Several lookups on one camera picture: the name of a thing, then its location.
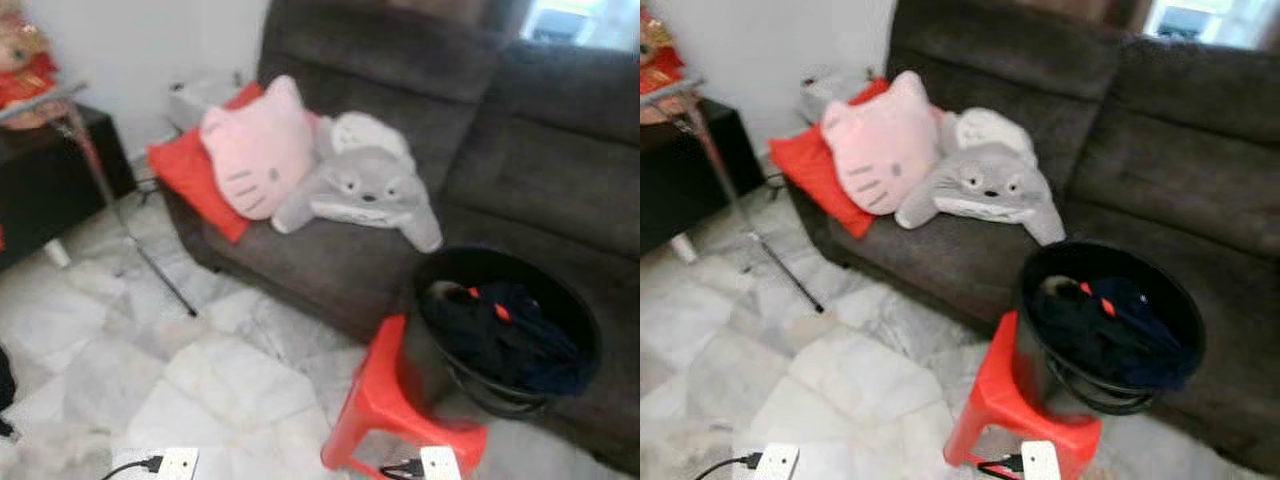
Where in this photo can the bright window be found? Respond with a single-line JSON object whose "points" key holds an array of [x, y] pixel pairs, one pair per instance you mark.
{"points": [[1210, 20], [580, 20]]}

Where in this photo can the pink cat face pillow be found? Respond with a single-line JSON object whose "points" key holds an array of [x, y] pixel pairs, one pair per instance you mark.
{"points": [[260, 150], [880, 145]]}

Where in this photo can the black television console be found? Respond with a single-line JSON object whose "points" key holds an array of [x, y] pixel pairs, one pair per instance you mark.
{"points": [[50, 190], [690, 180]]}

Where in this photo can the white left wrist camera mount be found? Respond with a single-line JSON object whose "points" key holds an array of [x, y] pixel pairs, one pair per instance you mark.
{"points": [[175, 465], [776, 462]]}

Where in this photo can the white lace covered side table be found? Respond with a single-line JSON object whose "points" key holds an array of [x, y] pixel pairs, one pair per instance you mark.
{"points": [[195, 100], [825, 95]]}

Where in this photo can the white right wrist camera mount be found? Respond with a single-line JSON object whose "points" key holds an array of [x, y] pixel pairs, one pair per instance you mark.
{"points": [[1040, 462], [441, 465]]}

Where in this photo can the red cushion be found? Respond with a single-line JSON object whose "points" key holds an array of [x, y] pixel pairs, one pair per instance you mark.
{"points": [[190, 185], [810, 180]]}

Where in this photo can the grey Totoro plush pillow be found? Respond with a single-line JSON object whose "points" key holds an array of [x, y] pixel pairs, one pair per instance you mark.
{"points": [[990, 180], [365, 185]]}

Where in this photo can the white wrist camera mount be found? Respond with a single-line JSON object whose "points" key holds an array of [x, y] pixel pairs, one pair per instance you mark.
{"points": [[776, 462], [1040, 462], [441, 465], [175, 465]]}

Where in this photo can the dark brown fabric sofa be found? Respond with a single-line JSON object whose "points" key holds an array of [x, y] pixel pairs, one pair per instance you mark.
{"points": [[520, 170], [1150, 170]]}

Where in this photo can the navy garment with red trim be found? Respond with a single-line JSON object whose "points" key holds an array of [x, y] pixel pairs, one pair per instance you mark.
{"points": [[1145, 345], [540, 350]]}

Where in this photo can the crumpled black garment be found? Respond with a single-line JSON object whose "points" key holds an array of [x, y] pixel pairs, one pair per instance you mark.
{"points": [[450, 325], [1055, 320]]}

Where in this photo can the red plastic stool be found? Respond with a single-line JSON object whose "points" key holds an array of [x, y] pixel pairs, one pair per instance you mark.
{"points": [[385, 400], [1010, 395]]}

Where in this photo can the black round laundry basket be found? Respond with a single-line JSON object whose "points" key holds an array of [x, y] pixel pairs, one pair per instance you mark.
{"points": [[1180, 300], [570, 300]]}

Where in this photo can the red laughing Buddha statue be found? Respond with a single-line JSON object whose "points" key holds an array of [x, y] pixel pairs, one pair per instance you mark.
{"points": [[25, 75], [658, 65]]}

